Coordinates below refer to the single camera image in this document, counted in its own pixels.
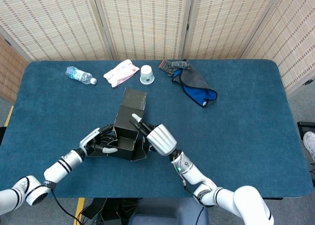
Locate blue grey cloth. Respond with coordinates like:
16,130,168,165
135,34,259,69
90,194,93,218
171,64,218,109

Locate black stand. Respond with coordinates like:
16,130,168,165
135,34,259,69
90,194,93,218
297,121,315,137

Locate blue grey seat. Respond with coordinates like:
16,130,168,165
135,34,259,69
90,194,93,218
127,197,210,225

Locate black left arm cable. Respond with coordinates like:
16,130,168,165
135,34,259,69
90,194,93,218
50,185,82,223

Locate blue felt-covered table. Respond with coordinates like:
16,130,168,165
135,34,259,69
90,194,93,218
0,59,314,198

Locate white sneaker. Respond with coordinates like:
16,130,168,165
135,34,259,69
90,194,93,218
303,131,315,161

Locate white pink tissue pack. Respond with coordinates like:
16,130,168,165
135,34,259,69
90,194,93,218
103,59,140,88

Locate white floral paper cup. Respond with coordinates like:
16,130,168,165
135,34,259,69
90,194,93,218
140,64,155,85

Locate beige woven folding screen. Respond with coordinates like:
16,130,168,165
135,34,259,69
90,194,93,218
0,0,315,95

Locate black cardboard sheets pile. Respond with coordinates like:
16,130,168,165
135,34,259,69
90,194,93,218
80,197,143,222

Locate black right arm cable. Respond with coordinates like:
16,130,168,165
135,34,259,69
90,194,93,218
183,183,206,225

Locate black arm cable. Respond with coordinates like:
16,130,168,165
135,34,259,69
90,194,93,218
183,183,206,225
50,185,82,223

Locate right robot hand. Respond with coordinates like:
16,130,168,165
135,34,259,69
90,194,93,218
129,113,178,156

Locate grey striped work glove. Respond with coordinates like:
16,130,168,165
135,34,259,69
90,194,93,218
158,59,192,77

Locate black cardboard box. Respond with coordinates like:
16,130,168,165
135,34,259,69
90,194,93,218
86,87,151,162

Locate brown woven screen panel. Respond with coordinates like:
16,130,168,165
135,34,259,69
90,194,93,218
0,34,30,105

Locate clear plastic water bottle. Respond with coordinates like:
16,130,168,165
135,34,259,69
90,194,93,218
65,66,97,85

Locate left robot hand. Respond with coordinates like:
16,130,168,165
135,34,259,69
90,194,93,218
78,124,119,159

